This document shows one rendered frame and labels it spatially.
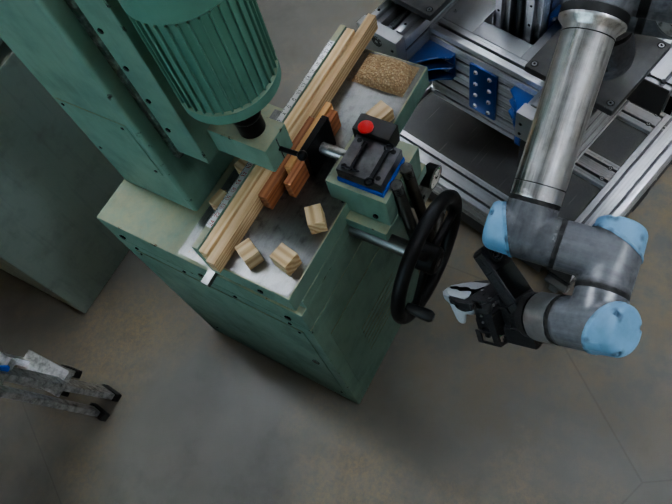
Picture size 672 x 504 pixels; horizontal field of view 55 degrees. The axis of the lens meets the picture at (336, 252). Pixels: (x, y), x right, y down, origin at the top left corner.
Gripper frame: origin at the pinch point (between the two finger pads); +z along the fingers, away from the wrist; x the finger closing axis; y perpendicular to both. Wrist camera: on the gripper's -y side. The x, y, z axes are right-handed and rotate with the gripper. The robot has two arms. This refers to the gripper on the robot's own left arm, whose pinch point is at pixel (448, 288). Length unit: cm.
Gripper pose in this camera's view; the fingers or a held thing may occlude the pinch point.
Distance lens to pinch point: 116.9
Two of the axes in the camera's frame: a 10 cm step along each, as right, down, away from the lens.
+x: 8.0, -4.0, 4.4
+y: 3.2, 9.2, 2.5
